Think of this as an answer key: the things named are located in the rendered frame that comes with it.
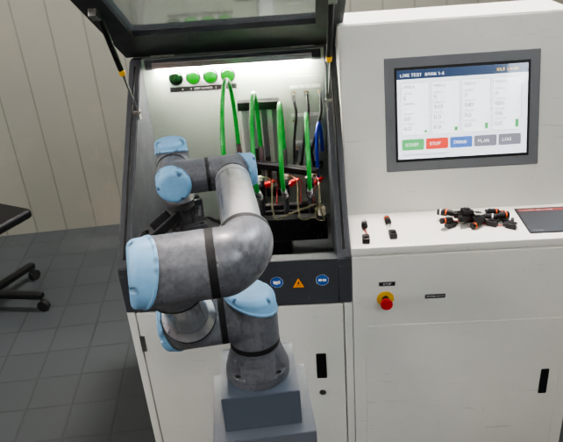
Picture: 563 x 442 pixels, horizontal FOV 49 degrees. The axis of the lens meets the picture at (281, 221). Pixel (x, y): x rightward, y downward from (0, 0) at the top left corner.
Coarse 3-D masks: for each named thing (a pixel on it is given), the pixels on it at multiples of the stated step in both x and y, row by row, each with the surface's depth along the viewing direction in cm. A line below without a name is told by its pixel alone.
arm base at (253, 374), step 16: (240, 352) 140; (256, 352) 139; (272, 352) 142; (240, 368) 143; (256, 368) 141; (272, 368) 142; (288, 368) 146; (240, 384) 143; (256, 384) 141; (272, 384) 143
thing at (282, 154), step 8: (280, 104) 189; (280, 112) 186; (280, 120) 184; (280, 128) 183; (280, 136) 182; (280, 144) 181; (280, 152) 181; (280, 160) 181; (280, 168) 182; (280, 176) 183
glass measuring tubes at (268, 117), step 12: (240, 108) 214; (264, 108) 214; (276, 108) 214; (240, 120) 219; (264, 120) 217; (276, 120) 217; (264, 132) 219; (276, 132) 219; (264, 144) 221; (276, 144) 220; (264, 156) 225; (276, 156) 223
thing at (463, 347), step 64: (384, 128) 194; (384, 192) 199; (448, 192) 198; (512, 192) 197; (384, 256) 182; (448, 256) 182; (512, 256) 181; (384, 320) 193; (448, 320) 192; (512, 320) 191; (384, 384) 204; (448, 384) 203; (512, 384) 203
